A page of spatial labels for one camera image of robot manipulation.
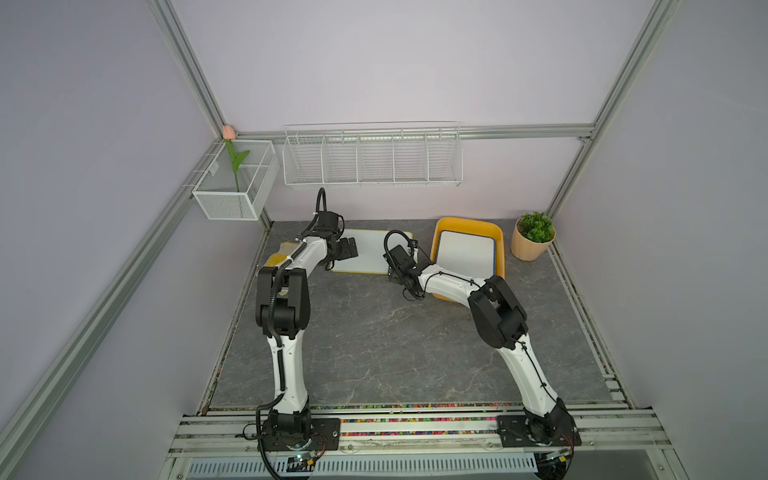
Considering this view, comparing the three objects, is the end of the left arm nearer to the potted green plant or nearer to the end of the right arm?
the end of the right arm

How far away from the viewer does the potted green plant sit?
1012 millimetres

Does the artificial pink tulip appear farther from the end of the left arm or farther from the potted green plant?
the potted green plant

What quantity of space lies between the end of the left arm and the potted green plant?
1.88ft

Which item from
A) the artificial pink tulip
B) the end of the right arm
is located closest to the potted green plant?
the end of the right arm

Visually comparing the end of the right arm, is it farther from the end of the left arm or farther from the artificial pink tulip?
the artificial pink tulip

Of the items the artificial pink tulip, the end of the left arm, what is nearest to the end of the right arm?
the end of the left arm

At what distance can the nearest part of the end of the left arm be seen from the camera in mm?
787

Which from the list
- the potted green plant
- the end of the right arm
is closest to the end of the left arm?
the end of the right arm

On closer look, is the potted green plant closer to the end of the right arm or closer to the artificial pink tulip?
the end of the right arm
